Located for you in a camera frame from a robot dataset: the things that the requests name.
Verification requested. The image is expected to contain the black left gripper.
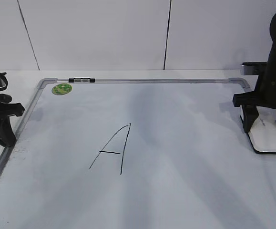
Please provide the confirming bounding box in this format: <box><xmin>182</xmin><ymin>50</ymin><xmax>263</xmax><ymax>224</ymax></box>
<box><xmin>0</xmin><ymin>94</ymin><xmax>25</xmax><ymax>147</ymax></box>

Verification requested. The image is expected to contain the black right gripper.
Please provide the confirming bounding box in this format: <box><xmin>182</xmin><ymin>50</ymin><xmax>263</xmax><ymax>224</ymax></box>
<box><xmin>233</xmin><ymin>63</ymin><xmax>276</xmax><ymax>133</ymax></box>

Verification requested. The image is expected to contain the white whiteboard eraser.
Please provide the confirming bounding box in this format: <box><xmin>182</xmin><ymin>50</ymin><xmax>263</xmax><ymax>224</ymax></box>
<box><xmin>246</xmin><ymin>106</ymin><xmax>276</xmax><ymax>154</ymax></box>

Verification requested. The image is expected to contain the round green sticker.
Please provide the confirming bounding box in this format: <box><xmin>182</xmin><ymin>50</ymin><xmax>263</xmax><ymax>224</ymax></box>
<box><xmin>51</xmin><ymin>83</ymin><xmax>72</xmax><ymax>95</ymax></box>

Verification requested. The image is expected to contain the black and clear hanger clip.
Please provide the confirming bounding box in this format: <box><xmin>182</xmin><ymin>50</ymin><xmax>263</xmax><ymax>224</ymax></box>
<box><xmin>68</xmin><ymin>77</ymin><xmax>95</xmax><ymax>83</ymax></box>

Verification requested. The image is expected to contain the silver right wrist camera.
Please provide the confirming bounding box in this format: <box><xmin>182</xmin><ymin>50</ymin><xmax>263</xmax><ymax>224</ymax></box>
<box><xmin>240</xmin><ymin>62</ymin><xmax>267</xmax><ymax>75</ymax></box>

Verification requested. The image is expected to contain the white whiteboard with aluminium frame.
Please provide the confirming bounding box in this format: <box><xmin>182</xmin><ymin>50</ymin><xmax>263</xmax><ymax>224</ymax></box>
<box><xmin>0</xmin><ymin>78</ymin><xmax>276</xmax><ymax>229</ymax></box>

